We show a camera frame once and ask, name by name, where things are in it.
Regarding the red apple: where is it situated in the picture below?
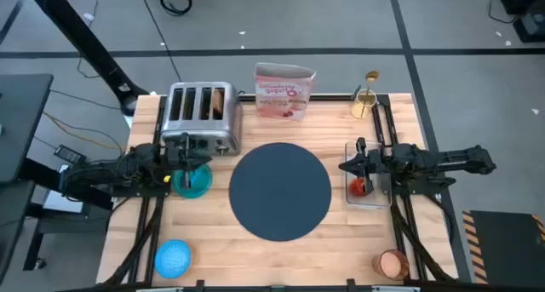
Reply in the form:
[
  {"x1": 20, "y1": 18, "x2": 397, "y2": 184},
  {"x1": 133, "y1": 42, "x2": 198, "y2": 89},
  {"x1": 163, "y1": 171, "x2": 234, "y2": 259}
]
[{"x1": 348, "y1": 176, "x2": 368, "y2": 198}]

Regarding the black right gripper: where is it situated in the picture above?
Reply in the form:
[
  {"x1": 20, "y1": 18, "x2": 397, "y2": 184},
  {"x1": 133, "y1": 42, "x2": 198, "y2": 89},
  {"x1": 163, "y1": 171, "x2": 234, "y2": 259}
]
[{"x1": 339, "y1": 137, "x2": 395, "y2": 195}]

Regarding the silver four-slot toaster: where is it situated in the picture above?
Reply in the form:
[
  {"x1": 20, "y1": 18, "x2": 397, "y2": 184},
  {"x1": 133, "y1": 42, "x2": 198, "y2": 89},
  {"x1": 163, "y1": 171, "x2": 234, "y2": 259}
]
[{"x1": 159, "y1": 81, "x2": 244, "y2": 157}]

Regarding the black desk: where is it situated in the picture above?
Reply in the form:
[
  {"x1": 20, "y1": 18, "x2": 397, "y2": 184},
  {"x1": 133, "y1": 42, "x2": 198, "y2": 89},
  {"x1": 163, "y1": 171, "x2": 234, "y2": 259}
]
[{"x1": 0, "y1": 73, "x2": 55, "y2": 185}]

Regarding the clear plastic container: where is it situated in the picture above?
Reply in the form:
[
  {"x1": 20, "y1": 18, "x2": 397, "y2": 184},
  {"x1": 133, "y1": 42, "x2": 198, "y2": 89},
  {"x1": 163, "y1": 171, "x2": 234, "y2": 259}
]
[{"x1": 343, "y1": 140, "x2": 393, "y2": 209}]

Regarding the pink strawberry yogurt cereal box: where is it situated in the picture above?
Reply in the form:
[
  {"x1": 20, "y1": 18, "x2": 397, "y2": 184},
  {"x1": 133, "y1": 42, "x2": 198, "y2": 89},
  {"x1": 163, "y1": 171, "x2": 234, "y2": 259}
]
[{"x1": 253, "y1": 61, "x2": 317, "y2": 122}]

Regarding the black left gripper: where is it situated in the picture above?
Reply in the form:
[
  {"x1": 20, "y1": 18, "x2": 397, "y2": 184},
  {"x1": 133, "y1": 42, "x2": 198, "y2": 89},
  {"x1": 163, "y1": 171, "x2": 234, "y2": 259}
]
[{"x1": 163, "y1": 132, "x2": 213, "y2": 190}]

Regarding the black coiled floor cable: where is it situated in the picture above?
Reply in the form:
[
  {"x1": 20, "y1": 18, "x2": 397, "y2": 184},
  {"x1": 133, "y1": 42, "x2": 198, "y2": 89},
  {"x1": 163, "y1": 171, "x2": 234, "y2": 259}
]
[{"x1": 159, "y1": 0, "x2": 193, "y2": 17}]

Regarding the black equipment box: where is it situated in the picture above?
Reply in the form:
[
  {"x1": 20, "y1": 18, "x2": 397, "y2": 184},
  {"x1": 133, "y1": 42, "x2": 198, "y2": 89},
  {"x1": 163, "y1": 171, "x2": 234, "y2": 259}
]
[{"x1": 498, "y1": 0, "x2": 545, "y2": 44}]

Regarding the round dark blue placemat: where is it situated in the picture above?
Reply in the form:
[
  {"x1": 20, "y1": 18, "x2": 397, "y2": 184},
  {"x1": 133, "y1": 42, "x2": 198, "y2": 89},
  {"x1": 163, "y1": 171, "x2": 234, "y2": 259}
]
[{"x1": 228, "y1": 141, "x2": 333, "y2": 243}]

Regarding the teal glass plate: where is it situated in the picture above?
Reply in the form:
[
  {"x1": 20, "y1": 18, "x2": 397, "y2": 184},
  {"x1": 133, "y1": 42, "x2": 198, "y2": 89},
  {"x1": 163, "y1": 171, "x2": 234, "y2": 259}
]
[{"x1": 170, "y1": 162, "x2": 214, "y2": 200}]

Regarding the black power adapter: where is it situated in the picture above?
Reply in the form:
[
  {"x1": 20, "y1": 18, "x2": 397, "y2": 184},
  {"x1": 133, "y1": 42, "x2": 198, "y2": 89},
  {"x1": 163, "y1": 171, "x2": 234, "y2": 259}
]
[{"x1": 53, "y1": 144, "x2": 89, "y2": 164}]

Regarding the black hazard striped mat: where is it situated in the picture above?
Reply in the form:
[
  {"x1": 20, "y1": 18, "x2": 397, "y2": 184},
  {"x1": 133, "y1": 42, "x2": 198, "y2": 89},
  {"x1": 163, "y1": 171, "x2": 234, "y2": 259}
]
[{"x1": 462, "y1": 209, "x2": 545, "y2": 285}]

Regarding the orange patterned bowl blue inside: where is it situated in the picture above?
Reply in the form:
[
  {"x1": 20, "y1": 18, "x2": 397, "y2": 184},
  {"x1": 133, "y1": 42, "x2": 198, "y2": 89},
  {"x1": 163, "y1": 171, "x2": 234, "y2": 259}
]
[{"x1": 153, "y1": 238, "x2": 193, "y2": 280}]

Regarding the black rig support strut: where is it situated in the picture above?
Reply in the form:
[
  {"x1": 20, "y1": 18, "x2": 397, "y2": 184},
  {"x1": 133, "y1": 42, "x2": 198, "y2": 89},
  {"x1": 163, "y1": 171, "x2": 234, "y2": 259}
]
[{"x1": 21, "y1": 0, "x2": 151, "y2": 117}]

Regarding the black cable bundle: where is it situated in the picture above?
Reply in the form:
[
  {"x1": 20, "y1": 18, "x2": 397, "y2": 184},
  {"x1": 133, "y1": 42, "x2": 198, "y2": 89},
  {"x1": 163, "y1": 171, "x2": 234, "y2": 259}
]
[
  {"x1": 101, "y1": 193, "x2": 165, "y2": 287},
  {"x1": 390, "y1": 196, "x2": 453, "y2": 283}
]

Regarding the toast slice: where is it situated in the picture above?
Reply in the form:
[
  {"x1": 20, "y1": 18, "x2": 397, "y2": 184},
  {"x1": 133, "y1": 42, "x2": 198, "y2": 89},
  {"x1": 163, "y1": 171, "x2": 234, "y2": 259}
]
[{"x1": 211, "y1": 89, "x2": 226, "y2": 117}]

